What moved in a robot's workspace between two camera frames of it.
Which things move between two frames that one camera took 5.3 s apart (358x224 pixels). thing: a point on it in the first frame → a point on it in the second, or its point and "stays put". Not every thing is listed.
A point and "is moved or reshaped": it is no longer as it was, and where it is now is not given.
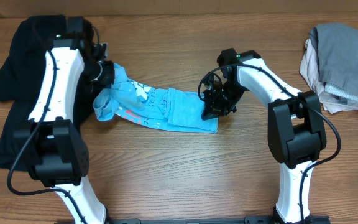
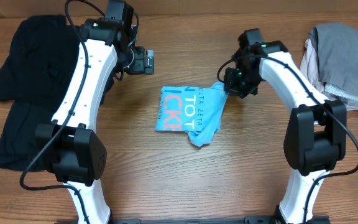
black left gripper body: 105,74 → 138,65
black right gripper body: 222,97 → 242,80
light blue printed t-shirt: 128,97 is moved or reshaped
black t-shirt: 15,81 stays put
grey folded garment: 347,58 stays put
